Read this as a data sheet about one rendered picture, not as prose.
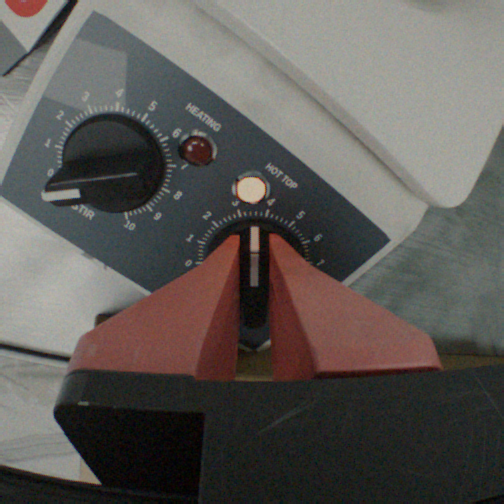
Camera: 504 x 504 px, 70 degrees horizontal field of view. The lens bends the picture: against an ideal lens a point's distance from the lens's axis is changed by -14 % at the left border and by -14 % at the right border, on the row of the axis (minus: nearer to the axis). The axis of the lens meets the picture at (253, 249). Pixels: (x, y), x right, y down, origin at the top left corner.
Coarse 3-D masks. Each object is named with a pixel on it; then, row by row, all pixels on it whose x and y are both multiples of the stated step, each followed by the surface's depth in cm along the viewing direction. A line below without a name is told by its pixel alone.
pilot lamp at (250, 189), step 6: (246, 180) 12; (252, 180) 12; (258, 180) 12; (240, 186) 12; (246, 186) 12; (252, 186) 12; (258, 186) 12; (264, 186) 12; (240, 192) 12; (246, 192) 12; (252, 192) 12; (258, 192) 12; (246, 198) 12; (252, 198) 12; (258, 198) 12
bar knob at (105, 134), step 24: (96, 120) 11; (120, 120) 11; (72, 144) 11; (96, 144) 11; (120, 144) 11; (144, 144) 11; (72, 168) 11; (96, 168) 10; (120, 168) 10; (144, 168) 10; (48, 192) 10; (72, 192) 10; (96, 192) 10; (120, 192) 10; (144, 192) 10
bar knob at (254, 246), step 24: (216, 240) 13; (240, 240) 13; (264, 240) 12; (288, 240) 13; (240, 264) 12; (264, 264) 12; (240, 288) 12; (264, 288) 12; (240, 312) 13; (264, 312) 13
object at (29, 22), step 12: (0, 0) 12; (12, 0) 12; (24, 0) 12; (36, 0) 12; (48, 0) 12; (12, 12) 13; (24, 12) 13; (36, 12) 13; (48, 12) 13; (24, 24) 13; (36, 24) 13
